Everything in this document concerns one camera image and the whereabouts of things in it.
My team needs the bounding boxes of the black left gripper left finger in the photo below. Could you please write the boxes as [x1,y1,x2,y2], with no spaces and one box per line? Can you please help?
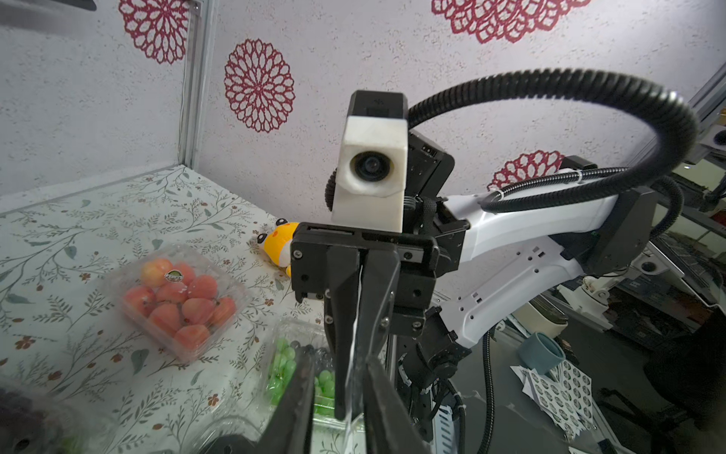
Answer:
[253,351,315,454]

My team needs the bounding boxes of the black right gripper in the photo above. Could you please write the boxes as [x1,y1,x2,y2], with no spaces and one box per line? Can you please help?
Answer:
[291,222,471,420]

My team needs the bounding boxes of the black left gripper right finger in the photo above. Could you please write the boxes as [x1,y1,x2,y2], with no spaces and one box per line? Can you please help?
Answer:
[363,356,430,454]

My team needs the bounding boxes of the sticker label sheet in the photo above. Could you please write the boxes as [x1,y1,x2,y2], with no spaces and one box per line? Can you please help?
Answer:
[343,267,364,453]

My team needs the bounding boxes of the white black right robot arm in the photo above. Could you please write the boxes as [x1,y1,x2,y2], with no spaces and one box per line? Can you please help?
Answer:
[290,177,683,419]

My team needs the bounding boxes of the yellow red plush toy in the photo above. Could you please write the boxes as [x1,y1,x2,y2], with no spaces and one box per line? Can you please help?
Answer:
[256,219,300,277]

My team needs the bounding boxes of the clear box green grapes blueberries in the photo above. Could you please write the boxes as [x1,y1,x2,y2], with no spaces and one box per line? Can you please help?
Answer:
[257,317,364,432]

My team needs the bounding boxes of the teal cup on desk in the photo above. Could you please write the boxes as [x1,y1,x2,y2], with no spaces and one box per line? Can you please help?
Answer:
[517,332,565,375]

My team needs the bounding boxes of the spare sticker sheets on desk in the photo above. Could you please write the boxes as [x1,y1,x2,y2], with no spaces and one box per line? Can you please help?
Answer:
[510,361,597,440]

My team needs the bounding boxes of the clear box purple grapes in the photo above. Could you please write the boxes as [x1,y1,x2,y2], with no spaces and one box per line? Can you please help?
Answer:
[1,376,113,453]

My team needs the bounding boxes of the black office chair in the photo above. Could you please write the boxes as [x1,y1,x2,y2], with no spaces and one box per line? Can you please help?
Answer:
[597,312,725,453]

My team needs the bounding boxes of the metal storage shelving background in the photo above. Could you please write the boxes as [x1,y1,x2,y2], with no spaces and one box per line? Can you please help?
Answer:
[669,68,725,310]

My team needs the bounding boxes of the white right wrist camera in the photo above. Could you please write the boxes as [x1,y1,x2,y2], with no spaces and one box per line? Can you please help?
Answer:
[332,90,408,233]

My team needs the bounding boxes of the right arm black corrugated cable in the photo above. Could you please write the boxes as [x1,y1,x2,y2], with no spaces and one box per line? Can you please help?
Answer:
[324,67,700,214]

